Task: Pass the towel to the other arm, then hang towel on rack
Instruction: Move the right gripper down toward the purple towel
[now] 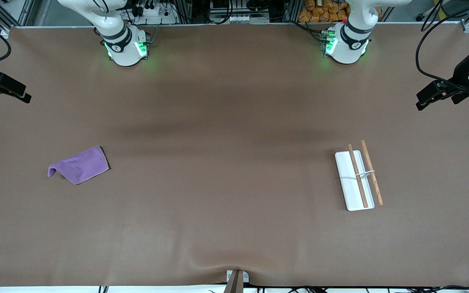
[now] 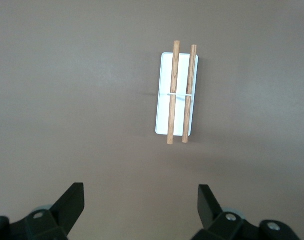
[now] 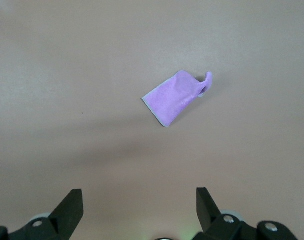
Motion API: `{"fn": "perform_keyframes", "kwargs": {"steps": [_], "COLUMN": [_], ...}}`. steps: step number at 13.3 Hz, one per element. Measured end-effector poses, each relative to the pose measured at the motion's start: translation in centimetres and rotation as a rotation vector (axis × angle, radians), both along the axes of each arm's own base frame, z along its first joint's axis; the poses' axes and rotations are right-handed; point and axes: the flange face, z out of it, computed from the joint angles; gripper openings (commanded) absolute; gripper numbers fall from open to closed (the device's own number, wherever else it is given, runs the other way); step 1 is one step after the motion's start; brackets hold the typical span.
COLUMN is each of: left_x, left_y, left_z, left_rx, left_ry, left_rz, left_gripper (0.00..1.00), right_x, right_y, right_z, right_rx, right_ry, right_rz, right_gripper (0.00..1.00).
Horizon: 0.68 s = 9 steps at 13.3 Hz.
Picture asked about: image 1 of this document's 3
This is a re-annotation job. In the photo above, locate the purple microfibre towel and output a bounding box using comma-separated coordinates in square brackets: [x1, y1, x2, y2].
[48, 146, 110, 185]

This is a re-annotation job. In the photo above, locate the white power strip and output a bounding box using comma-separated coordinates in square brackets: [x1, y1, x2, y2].
[131, 0, 179, 25]

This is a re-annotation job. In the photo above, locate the brown table cover mat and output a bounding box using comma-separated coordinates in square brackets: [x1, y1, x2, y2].
[0, 22, 469, 288]

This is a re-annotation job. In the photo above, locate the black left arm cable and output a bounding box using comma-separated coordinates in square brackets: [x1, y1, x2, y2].
[415, 0, 469, 84]

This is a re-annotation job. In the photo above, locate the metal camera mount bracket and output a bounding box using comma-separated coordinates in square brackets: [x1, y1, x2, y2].
[223, 269, 250, 293]

